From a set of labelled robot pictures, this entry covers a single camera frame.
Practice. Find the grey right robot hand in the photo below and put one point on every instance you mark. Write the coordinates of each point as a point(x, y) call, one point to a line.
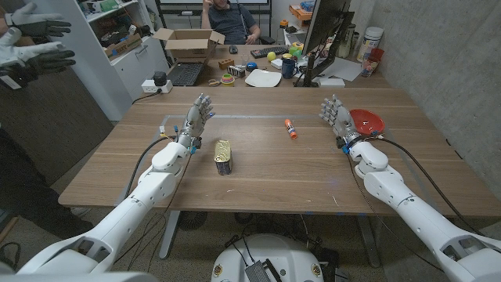
point(340, 119)

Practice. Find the person's left gloved hand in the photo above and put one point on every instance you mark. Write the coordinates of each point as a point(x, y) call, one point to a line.
point(39, 25)

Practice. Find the person's right gloved hand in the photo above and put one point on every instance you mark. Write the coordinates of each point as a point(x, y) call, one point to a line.
point(35, 56)

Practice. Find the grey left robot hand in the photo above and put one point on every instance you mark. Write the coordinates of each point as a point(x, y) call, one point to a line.
point(195, 121)

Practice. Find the orange glue stick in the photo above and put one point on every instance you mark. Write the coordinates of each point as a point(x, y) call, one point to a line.
point(290, 128)

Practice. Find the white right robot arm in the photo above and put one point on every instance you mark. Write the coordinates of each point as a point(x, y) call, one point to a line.
point(391, 188)

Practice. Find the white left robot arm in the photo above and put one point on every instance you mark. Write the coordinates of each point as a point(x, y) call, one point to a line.
point(156, 184)

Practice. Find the red bowl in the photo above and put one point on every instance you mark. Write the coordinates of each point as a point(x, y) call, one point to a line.
point(370, 121)

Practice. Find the gold-topped tin can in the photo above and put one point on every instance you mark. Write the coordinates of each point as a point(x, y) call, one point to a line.
point(223, 156)

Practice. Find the flat white box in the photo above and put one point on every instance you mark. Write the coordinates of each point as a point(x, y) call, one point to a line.
point(331, 82)

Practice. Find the small scissors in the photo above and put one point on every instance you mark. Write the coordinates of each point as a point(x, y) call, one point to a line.
point(214, 82)

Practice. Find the black laptop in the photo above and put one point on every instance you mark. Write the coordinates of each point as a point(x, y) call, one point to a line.
point(186, 73)

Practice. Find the white paper sheet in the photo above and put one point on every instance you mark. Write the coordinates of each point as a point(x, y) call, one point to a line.
point(344, 69)

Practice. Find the stacked coloured cups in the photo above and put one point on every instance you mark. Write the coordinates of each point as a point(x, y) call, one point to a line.
point(227, 80)

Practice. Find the black power adapter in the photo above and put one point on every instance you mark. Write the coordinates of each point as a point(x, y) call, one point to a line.
point(159, 78)

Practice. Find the white power strip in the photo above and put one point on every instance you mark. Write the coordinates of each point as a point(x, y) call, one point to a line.
point(148, 86)

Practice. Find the small black white rack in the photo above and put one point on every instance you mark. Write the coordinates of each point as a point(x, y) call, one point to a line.
point(236, 71)

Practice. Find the orange toy brick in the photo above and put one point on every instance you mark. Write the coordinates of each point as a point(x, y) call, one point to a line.
point(226, 64)

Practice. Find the dark blue mug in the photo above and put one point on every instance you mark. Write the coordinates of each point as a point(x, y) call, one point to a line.
point(289, 68)

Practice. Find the open cardboard box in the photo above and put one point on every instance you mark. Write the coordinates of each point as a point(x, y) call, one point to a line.
point(188, 49)

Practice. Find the dark bottle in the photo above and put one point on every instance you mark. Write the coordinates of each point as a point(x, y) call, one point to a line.
point(346, 43)

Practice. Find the blue round object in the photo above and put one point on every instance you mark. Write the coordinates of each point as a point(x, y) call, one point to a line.
point(251, 66)

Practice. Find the white plate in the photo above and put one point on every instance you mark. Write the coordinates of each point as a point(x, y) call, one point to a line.
point(263, 78)

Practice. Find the dark computer mouse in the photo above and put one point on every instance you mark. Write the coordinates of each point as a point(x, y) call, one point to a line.
point(233, 49)

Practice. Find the white wipes canister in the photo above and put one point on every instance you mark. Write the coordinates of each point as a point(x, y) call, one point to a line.
point(370, 41)

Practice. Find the small white container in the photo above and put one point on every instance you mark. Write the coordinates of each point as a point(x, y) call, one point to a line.
point(276, 63)

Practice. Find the white shelf cabinet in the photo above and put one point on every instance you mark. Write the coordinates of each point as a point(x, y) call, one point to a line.
point(129, 68)

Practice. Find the yellow ball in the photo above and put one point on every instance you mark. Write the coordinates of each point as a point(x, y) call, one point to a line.
point(271, 56)

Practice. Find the black keyboard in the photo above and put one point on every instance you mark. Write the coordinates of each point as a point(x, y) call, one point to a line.
point(270, 51)

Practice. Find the black monitor on stand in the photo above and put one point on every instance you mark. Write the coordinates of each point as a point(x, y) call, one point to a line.
point(325, 19)

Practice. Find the seated person in dark shirt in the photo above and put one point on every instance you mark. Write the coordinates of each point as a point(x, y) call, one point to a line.
point(231, 23)

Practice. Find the orange storage box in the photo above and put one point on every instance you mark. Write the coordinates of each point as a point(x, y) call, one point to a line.
point(300, 12)

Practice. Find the grey table leg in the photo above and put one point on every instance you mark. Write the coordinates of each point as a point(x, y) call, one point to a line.
point(368, 241)
point(169, 235)

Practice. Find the standing person in dark trousers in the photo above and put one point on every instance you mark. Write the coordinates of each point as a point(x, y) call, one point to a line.
point(23, 188)

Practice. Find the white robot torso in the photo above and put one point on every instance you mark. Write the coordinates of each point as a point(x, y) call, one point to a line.
point(282, 254)

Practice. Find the grey electronics box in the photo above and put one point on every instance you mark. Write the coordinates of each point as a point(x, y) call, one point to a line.
point(258, 272)

